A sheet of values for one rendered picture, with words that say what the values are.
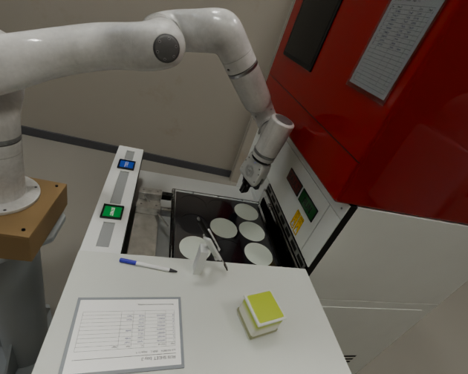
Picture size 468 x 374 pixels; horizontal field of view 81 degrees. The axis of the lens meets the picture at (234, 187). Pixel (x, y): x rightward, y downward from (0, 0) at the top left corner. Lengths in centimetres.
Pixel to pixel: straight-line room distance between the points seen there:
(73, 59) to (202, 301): 62
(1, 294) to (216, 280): 76
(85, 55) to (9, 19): 221
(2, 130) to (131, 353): 58
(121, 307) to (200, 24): 67
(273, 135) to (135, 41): 48
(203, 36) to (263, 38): 189
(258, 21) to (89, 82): 151
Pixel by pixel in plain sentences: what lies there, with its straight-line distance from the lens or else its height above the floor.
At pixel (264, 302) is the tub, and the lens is 67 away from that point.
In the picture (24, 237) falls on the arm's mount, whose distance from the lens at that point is 89.
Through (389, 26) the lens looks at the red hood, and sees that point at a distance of 78.
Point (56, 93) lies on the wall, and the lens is 297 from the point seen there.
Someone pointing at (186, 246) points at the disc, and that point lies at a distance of 89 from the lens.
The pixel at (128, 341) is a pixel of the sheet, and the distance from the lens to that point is 64.
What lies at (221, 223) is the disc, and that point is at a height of 90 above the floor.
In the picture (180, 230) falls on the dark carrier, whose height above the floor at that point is 90.
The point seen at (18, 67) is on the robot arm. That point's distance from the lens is 76.
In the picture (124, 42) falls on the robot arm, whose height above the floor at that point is 140.
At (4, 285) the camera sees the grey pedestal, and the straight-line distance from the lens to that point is 119.
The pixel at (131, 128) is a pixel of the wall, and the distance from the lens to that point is 287.
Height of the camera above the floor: 154
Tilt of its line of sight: 32 degrees down
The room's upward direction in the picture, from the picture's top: 21 degrees clockwise
